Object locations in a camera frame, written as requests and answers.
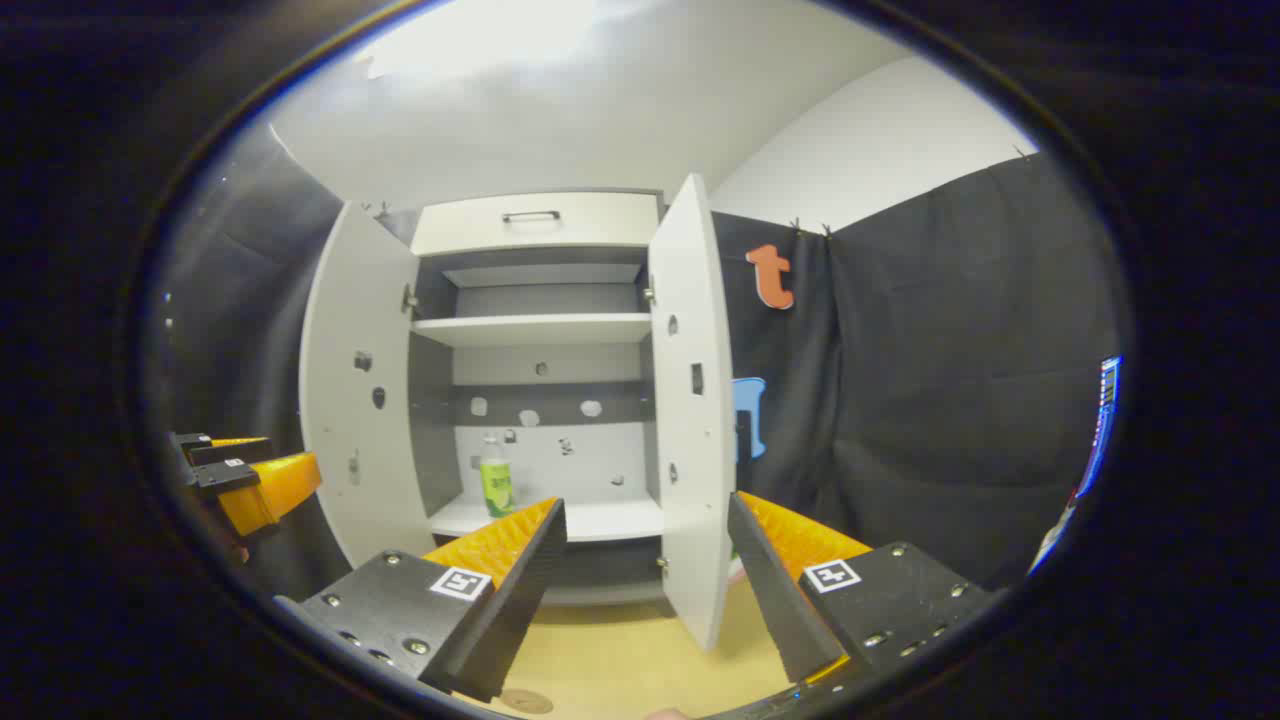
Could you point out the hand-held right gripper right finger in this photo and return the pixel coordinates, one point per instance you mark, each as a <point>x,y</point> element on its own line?
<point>775,600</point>

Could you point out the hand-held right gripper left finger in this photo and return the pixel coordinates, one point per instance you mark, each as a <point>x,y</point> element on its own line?
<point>520,590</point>

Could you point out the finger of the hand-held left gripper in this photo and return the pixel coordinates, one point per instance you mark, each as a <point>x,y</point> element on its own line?
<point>230,451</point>
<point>225,472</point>

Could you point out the clear bottle with green label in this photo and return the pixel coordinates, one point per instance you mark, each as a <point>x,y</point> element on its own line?
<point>497,490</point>

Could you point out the round wooden coaster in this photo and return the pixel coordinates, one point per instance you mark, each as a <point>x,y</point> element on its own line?
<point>525,702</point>

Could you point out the white door with headphone sticker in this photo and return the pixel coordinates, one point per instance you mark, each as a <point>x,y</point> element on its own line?
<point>690,450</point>

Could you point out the white and gray cabinet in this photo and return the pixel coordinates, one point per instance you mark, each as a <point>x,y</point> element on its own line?
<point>545,455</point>

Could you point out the white cabinet shelf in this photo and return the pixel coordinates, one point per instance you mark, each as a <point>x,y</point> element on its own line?
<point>530,328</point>

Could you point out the black backdrop cloth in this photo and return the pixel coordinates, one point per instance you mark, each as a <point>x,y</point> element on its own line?
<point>950,350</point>

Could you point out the lit computer screen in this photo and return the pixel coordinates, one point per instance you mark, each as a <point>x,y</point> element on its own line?
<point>1100,430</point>

